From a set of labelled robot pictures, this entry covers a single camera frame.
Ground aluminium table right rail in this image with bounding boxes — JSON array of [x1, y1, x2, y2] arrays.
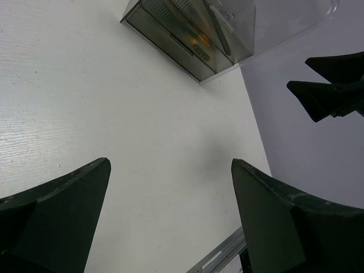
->
[[187, 227, 247, 273]]

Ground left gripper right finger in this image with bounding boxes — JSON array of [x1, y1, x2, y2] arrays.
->
[[231, 159, 363, 272]]

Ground clear plastic drawer organizer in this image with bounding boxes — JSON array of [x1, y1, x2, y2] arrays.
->
[[121, 0, 339, 84]]

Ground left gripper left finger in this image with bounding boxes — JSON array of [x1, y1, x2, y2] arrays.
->
[[1, 158, 111, 272]]

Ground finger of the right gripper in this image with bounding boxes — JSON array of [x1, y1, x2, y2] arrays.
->
[[287, 81, 363, 122], [305, 52, 363, 84]]

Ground yellow long nose pliers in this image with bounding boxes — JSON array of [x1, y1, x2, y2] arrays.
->
[[187, 32, 211, 62]]

